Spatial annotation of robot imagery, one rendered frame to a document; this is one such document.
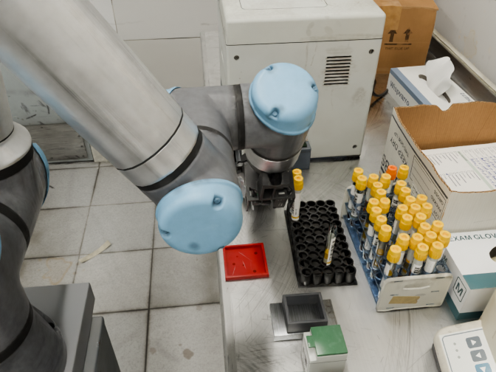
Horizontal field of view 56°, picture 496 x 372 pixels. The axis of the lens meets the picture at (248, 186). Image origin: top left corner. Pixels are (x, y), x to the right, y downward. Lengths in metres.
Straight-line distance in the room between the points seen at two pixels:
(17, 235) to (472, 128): 0.80
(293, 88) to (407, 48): 0.86
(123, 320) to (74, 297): 1.11
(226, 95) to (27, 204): 0.26
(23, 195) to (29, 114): 1.87
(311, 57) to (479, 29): 0.58
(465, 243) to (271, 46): 0.44
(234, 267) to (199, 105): 0.34
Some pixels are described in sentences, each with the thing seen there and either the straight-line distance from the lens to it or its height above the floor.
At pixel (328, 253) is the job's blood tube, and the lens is 0.72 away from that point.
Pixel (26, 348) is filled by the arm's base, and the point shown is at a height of 0.99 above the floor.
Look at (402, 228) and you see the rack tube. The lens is 0.72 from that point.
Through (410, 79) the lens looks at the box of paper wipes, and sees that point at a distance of 1.21.
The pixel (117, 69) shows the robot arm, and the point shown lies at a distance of 0.36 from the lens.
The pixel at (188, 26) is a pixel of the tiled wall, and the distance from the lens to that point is 2.22.
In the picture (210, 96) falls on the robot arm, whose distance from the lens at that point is 0.52.
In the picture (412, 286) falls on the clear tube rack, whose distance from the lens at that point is 0.71.
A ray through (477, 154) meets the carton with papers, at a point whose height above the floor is 0.94.
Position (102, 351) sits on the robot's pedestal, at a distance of 0.73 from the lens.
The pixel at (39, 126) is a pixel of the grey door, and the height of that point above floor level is 0.23.
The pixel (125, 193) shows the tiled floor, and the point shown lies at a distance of 2.31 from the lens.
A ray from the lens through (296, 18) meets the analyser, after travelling 0.83.
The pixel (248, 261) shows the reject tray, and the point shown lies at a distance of 0.77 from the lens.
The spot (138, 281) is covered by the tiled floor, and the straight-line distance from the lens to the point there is 1.92.
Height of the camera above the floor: 1.45
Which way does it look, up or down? 40 degrees down
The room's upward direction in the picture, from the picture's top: straight up
